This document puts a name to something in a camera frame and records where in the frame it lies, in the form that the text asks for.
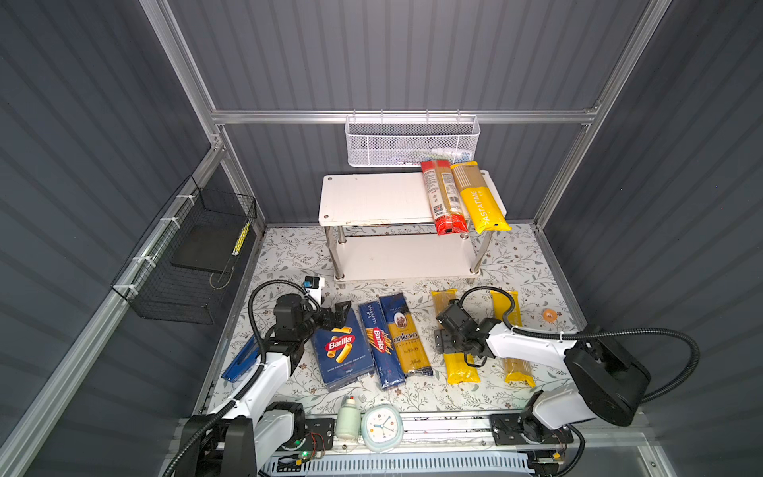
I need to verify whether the blue yellow spaghetti bag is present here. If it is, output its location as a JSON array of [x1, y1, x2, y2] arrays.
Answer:
[[380, 293, 433, 377]]

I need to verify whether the red yellow spaghetti bag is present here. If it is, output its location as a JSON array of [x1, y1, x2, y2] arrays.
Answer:
[[420, 159, 468, 236]]

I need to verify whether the yellow pasta bag tan window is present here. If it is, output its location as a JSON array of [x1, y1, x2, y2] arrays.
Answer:
[[451, 161, 512, 234]]

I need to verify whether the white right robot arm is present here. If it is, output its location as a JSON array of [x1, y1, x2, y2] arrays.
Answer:
[[436, 297, 701, 443]]

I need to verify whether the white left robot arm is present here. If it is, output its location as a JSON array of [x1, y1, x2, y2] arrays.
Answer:
[[163, 279, 352, 476]]

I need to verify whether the white two-tier metal shelf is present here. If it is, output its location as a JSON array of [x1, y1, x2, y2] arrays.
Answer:
[[319, 172, 494, 281]]

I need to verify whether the blue Barilla rigatoni box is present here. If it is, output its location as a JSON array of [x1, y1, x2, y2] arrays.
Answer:
[[311, 309, 375, 392]]

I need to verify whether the blue Barilla spaghetti box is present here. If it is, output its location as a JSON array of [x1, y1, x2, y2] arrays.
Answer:
[[359, 301, 405, 390]]

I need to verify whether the blue flat box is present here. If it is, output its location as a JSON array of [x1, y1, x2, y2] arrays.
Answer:
[[222, 336, 259, 383]]

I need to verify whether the orange tape roll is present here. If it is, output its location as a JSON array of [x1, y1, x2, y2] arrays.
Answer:
[[542, 308, 560, 323]]

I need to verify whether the small pale green bottle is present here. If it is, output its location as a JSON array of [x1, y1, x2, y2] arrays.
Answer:
[[335, 396, 362, 440]]

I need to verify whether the mint green alarm clock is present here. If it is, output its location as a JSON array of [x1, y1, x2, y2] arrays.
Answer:
[[361, 405, 405, 452]]

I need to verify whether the white ribbed vent strip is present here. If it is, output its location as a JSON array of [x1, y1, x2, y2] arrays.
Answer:
[[262, 451, 536, 476]]

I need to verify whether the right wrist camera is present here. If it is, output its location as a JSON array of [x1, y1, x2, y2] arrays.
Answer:
[[436, 299, 478, 336]]

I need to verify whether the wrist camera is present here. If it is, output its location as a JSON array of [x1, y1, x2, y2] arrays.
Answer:
[[436, 299, 478, 336], [303, 275, 326, 305]]

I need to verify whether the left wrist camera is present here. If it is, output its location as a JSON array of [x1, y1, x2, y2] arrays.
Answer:
[[303, 275, 326, 305]]

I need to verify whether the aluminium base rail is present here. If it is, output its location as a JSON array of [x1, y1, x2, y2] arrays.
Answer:
[[261, 407, 651, 460]]

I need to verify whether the black wire side basket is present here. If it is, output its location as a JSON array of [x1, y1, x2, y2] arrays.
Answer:
[[112, 179, 258, 325]]

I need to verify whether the white wire wall basket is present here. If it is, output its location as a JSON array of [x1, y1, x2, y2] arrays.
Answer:
[[344, 114, 481, 168]]

